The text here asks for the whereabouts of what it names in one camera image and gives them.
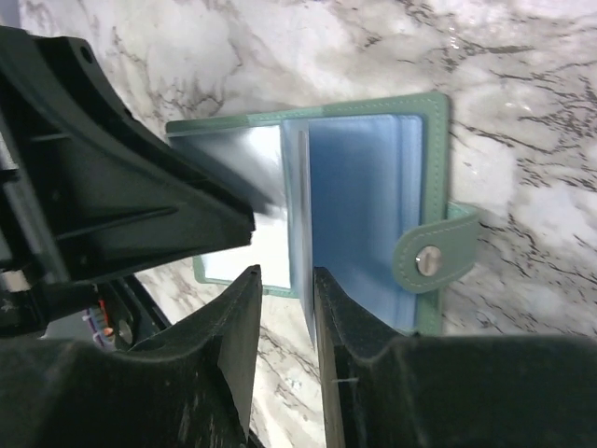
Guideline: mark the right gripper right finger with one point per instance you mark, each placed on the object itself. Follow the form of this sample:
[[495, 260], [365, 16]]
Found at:
[[384, 389]]

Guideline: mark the green card holder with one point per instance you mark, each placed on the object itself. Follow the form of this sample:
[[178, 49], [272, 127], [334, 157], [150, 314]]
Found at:
[[366, 185]]

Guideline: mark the white credit card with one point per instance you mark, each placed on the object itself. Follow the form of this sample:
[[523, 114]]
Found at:
[[250, 163]]

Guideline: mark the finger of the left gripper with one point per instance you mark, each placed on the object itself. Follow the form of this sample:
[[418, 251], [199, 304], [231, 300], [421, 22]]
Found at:
[[89, 194]]

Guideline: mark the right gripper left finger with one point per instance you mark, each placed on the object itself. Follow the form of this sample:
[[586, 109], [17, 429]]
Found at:
[[190, 385]]

